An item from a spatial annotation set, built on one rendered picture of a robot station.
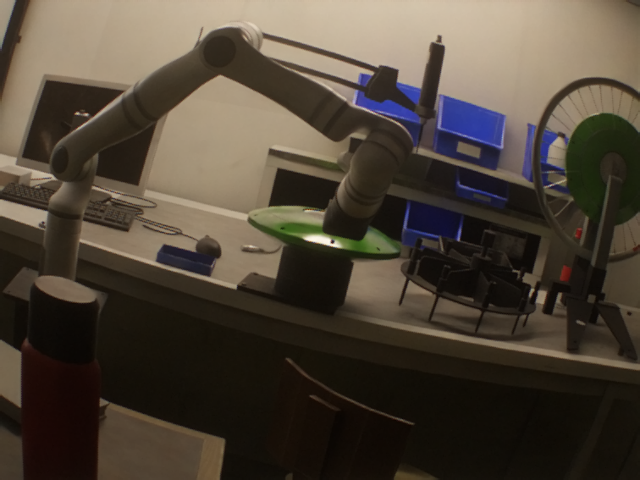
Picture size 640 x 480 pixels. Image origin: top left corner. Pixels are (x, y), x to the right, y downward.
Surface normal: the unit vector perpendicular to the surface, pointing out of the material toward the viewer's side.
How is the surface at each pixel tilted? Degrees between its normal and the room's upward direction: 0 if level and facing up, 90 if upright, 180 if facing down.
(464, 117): 90
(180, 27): 90
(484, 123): 90
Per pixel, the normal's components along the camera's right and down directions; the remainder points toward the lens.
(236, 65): -0.22, 0.40
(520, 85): -0.06, 0.15
